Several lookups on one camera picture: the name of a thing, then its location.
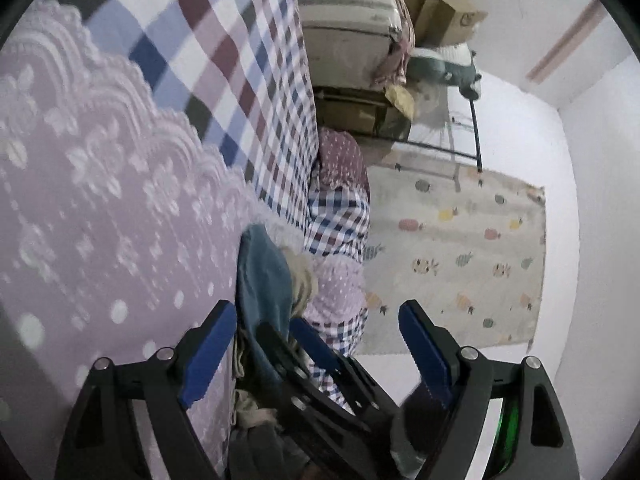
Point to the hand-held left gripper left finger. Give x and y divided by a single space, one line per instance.
210 355

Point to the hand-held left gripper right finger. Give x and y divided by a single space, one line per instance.
425 355

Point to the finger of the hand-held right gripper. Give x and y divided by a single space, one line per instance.
277 355
315 345

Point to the teal sweatshirt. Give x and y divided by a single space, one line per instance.
265 280

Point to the black clothes rack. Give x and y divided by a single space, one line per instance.
476 130

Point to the checked patchwork quilt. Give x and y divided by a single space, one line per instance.
340 210

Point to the checked bed sheet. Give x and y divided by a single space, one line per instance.
125 185

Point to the yellow bag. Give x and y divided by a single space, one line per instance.
400 100

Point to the green plush toy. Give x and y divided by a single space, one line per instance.
445 62

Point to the pink cloth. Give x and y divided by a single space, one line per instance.
397 55

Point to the white suitcase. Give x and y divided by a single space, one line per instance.
345 20

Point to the pineapple print wall mat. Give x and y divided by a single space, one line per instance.
450 250

